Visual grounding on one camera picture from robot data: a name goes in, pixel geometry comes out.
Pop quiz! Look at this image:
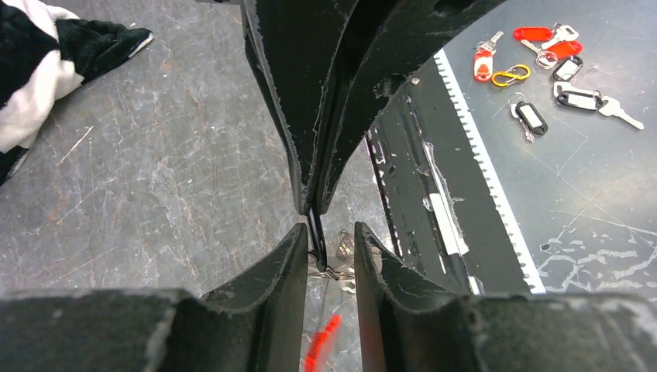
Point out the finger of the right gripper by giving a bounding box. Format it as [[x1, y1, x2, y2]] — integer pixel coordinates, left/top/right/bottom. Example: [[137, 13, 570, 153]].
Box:
[[243, 1, 356, 215], [313, 0, 500, 215]]

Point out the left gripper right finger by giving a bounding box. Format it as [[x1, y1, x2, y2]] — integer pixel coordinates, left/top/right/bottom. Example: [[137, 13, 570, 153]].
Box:
[[354, 222, 473, 371]]

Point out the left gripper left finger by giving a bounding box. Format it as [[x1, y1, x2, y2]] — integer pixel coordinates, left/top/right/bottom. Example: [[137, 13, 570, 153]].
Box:
[[201, 223, 308, 371]]

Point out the red key tag with keyring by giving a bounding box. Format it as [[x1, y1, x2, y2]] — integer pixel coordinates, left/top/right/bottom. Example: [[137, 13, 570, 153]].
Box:
[[299, 229, 357, 371]]

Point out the orange key tag with key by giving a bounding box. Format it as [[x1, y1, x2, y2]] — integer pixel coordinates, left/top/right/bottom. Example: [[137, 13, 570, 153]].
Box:
[[473, 30, 504, 82]]

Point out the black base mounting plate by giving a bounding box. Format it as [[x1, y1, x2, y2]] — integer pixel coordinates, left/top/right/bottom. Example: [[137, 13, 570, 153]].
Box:
[[366, 61, 531, 295]]

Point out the yellow carabiner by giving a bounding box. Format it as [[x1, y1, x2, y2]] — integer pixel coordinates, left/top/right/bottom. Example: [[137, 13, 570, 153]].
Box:
[[490, 64, 531, 88]]

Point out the red key tag bottom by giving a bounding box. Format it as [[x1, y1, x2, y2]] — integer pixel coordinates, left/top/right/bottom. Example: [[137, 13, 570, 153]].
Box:
[[513, 23, 579, 48]]

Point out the small black key tag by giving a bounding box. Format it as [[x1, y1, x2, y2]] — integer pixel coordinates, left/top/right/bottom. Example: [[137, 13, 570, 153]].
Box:
[[552, 55, 583, 82]]

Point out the black white checkered blanket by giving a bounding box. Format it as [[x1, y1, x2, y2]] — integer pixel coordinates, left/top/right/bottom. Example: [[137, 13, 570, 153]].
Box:
[[1, 1, 153, 182]]

